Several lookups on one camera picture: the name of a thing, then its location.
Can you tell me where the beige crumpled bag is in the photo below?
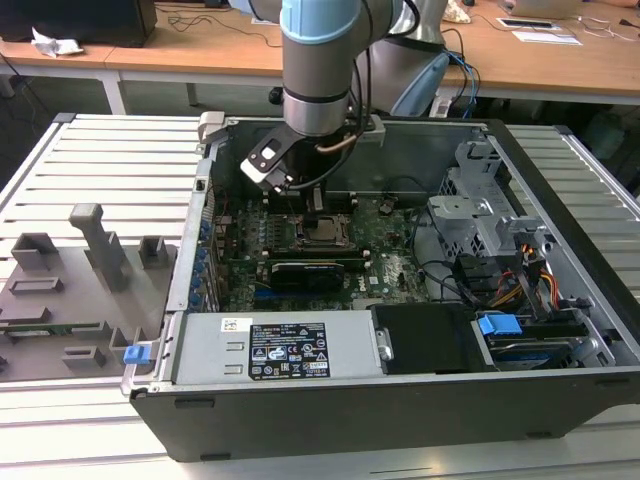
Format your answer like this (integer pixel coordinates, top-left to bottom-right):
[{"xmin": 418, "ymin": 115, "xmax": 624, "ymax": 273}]
[{"xmin": 444, "ymin": 0, "xmax": 474, "ymax": 25}]

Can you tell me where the grey case latch handle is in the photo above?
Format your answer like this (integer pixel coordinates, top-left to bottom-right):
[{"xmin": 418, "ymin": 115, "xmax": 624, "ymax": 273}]
[{"xmin": 197, "ymin": 110, "xmax": 229, "ymax": 147}]

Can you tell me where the white printed paper sheet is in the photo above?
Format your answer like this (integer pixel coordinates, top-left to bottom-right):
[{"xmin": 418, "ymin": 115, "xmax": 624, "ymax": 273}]
[{"xmin": 512, "ymin": 29, "xmax": 584, "ymax": 47}]

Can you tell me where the CPU socket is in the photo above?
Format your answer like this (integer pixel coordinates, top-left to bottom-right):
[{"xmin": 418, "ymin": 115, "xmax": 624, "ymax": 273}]
[{"xmin": 292, "ymin": 213, "xmax": 361, "ymax": 251}]

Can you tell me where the crumpled white paper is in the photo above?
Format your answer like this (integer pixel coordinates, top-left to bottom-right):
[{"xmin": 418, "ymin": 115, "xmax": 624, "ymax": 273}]
[{"xmin": 30, "ymin": 27, "xmax": 85, "ymax": 59}]

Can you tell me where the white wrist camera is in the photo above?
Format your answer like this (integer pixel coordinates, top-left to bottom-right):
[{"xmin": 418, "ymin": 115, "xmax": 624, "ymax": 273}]
[{"xmin": 238, "ymin": 127, "xmax": 297, "ymax": 194}]

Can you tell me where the grey parts rack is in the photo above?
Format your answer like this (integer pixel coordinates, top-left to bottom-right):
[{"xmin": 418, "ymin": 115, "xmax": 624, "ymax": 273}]
[{"xmin": 0, "ymin": 202, "xmax": 179, "ymax": 384}]

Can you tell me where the blue cable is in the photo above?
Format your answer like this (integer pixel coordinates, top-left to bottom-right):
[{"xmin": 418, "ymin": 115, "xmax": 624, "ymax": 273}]
[{"xmin": 449, "ymin": 52, "xmax": 481, "ymax": 119}]

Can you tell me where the grey power supply unit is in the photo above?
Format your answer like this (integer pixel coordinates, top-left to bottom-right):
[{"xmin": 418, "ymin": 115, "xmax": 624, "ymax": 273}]
[{"xmin": 172, "ymin": 310, "xmax": 384, "ymax": 386}]

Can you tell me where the black open PC case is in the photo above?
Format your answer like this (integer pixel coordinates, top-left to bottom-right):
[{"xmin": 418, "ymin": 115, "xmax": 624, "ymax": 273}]
[{"xmin": 122, "ymin": 110, "xmax": 640, "ymax": 464}]

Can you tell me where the silver metal drive cage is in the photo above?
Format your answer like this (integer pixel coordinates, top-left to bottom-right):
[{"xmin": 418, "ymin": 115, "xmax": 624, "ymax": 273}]
[{"xmin": 427, "ymin": 139, "xmax": 556, "ymax": 261}]

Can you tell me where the black plastic shroud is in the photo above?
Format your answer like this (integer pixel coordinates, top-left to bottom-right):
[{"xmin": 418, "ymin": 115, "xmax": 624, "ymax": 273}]
[{"xmin": 372, "ymin": 302, "xmax": 496, "ymax": 376}]

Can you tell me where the hard disk with blue label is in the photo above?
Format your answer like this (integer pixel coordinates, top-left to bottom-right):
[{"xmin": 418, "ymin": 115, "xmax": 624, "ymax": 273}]
[{"xmin": 487, "ymin": 337, "xmax": 574, "ymax": 371}]

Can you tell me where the wooden desk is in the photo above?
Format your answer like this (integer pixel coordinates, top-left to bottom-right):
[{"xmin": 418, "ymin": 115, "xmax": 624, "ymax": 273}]
[
  {"xmin": 104, "ymin": 0, "xmax": 640, "ymax": 119},
  {"xmin": 0, "ymin": 37, "xmax": 126, "ymax": 116}
]

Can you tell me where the silver CPU plate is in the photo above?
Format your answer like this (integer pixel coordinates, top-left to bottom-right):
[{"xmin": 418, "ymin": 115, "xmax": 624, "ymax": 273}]
[{"xmin": 305, "ymin": 219, "xmax": 347, "ymax": 242}]

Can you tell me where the black box on desk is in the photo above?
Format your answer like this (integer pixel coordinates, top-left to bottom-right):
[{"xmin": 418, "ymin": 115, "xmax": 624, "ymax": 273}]
[{"xmin": 0, "ymin": 0, "xmax": 159, "ymax": 49}]

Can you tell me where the black RAM slot bank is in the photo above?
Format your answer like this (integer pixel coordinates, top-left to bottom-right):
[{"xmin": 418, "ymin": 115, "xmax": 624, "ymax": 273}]
[
  {"xmin": 267, "ymin": 192, "xmax": 361, "ymax": 214},
  {"xmin": 269, "ymin": 247, "xmax": 366, "ymax": 271}
]

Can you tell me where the black graphics card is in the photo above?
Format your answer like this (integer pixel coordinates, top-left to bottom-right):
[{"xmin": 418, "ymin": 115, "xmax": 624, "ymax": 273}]
[{"xmin": 269, "ymin": 259, "xmax": 346, "ymax": 294}]

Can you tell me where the green motherboard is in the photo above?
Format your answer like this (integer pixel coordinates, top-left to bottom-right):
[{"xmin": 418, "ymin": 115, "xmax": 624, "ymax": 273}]
[{"xmin": 212, "ymin": 192, "xmax": 436, "ymax": 311}]

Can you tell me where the white pendant holder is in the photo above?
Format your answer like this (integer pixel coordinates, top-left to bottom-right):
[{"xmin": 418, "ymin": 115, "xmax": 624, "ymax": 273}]
[{"xmin": 428, "ymin": 93, "xmax": 455, "ymax": 119}]

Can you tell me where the blue disk carrier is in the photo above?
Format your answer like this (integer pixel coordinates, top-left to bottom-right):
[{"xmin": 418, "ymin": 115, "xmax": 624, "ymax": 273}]
[{"xmin": 477, "ymin": 312, "xmax": 524, "ymax": 351}]

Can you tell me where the yellow red wire bundle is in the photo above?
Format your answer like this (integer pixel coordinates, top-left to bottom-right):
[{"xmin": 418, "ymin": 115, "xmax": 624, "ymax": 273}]
[{"xmin": 492, "ymin": 239, "xmax": 559, "ymax": 309}]

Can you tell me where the white framed tablet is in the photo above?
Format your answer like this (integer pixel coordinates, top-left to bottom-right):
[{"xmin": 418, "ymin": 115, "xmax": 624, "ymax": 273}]
[{"xmin": 496, "ymin": 16, "xmax": 556, "ymax": 31}]

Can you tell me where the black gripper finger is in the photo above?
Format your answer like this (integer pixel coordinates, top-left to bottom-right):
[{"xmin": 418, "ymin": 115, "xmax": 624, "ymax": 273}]
[{"xmin": 308, "ymin": 185, "xmax": 326, "ymax": 227}]

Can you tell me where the silver laptop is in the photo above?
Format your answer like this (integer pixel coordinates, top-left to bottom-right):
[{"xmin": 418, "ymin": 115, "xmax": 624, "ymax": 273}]
[{"xmin": 499, "ymin": 0, "xmax": 584, "ymax": 20}]

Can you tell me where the metal socket cover frame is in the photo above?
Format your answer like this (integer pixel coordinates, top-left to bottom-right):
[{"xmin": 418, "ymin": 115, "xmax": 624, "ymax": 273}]
[{"xmin": 297, "ymin": 215, "xmax": 357, "ymax": 249}]

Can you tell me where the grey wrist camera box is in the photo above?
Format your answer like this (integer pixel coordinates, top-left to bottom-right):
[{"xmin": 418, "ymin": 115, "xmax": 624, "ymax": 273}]
[{"xmin": 349, "ymin": 113, "xmax": 387, "ymax": 147}]

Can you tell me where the green RAM stick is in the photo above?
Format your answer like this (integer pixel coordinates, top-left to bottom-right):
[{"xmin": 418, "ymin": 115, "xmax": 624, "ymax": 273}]
[{"xmin": 0, "ymin": 322, "xmax": 101, "ymax": 334}]

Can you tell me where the blue case latch clip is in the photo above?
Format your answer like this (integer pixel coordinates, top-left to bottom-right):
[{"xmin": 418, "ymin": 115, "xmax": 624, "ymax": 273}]
[{"xmin": 122, "ymin": 343, "xmax": 151, "ymax": 367}]

